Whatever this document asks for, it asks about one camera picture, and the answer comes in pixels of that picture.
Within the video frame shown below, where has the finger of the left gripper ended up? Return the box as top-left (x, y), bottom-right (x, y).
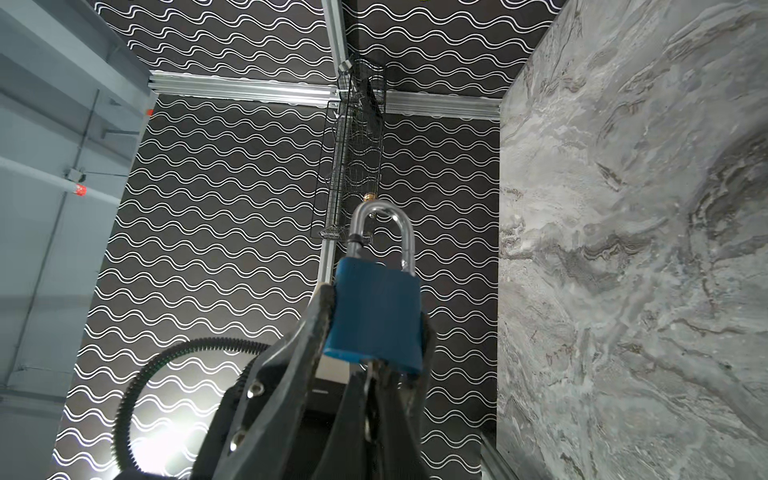
top-left (203, 283), bottom-right (335, 479)

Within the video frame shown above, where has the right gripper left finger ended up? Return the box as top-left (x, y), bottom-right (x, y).
top-left (312, 367), bottom-right (372, 480)

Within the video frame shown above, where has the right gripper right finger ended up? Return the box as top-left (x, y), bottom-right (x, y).
top-left (374, 313), bottom-right (436, 479)

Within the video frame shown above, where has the blue padlock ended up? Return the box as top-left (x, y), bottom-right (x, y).
top-left (323, 200), bottom-right (423, 374)

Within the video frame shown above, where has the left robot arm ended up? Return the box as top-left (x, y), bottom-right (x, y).
top-left (112, 284), bottom-right (366, 479)

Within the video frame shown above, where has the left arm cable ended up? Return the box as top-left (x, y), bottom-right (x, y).
top-left (110, 335), bottom-right (271, 475)

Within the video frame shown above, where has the black wire basket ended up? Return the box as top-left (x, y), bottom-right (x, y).
top-left (310, 55), bottom-right (388, 241)

